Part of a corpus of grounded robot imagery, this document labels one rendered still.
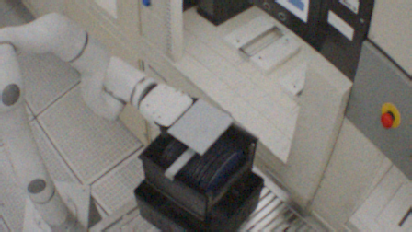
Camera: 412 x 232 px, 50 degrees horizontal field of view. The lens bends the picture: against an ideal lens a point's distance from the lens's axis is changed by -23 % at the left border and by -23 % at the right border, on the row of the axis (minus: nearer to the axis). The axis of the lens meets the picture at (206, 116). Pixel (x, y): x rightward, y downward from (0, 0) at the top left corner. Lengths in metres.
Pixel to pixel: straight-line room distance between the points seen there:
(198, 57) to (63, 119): 1.21
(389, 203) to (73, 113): 1.93
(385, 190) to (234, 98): 0.67
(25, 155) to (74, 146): 1.49
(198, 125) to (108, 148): 1.51
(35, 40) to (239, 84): 0.95
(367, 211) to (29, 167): 1.08
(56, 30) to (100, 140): 1.73
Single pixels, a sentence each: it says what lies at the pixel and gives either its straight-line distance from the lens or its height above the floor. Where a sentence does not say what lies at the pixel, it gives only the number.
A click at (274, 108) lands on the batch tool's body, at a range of 1.80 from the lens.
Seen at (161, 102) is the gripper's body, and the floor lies 1.24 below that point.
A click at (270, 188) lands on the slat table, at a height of 0.76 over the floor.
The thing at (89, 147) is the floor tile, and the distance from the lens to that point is 2.79.
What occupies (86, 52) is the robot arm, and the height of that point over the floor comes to 1.44.
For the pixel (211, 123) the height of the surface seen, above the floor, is 1.24.
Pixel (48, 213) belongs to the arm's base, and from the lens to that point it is 1.64.
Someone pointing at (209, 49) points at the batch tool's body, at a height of 0.87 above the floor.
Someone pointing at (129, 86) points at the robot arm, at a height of 1.25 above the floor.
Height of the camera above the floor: 2.30
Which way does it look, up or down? 54 degrees down
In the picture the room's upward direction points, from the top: 1 degrees clockwise
